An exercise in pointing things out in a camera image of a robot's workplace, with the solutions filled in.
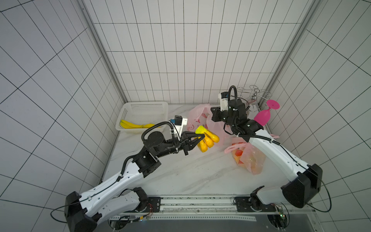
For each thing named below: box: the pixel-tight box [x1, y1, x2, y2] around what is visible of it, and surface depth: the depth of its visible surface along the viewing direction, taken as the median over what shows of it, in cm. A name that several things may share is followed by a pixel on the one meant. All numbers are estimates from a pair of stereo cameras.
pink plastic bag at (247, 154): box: [224, 142, 266, 175], surface depth 79 cm
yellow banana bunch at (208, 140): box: [195, 125, 220, 153], surface depth 59 cm
